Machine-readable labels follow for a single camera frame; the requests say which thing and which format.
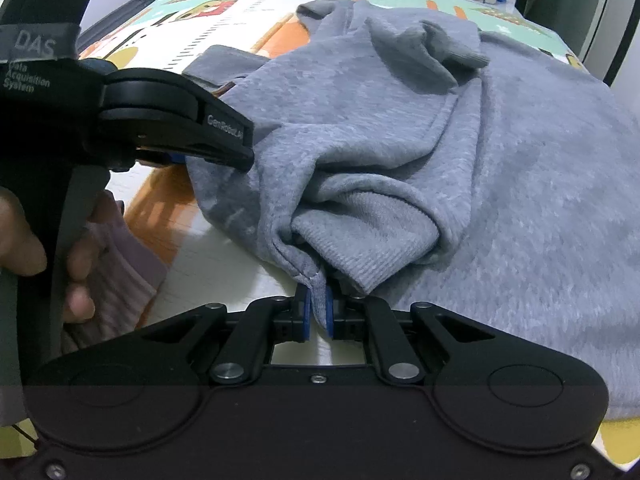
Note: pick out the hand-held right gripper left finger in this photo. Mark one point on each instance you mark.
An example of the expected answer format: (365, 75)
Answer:
(302, 310)

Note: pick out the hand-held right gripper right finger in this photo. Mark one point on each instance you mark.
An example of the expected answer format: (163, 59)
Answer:
(328, 310)

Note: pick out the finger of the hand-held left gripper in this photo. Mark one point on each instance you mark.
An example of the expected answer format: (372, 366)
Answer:
(165, 110)
(177, 160)

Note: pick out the grey sweatshirt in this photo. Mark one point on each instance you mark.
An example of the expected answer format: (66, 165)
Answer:
(450, 185)

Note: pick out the person's left hand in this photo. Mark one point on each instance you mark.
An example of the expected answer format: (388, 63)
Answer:
(20, 240)

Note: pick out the printed play mat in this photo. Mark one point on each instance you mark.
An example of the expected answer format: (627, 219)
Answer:
(210, 260)

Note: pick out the pink ribbed garment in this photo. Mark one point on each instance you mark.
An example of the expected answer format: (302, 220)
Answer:
(130, 270)

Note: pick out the grey door with dark frame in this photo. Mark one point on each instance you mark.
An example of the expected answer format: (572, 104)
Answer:
(617, 35)

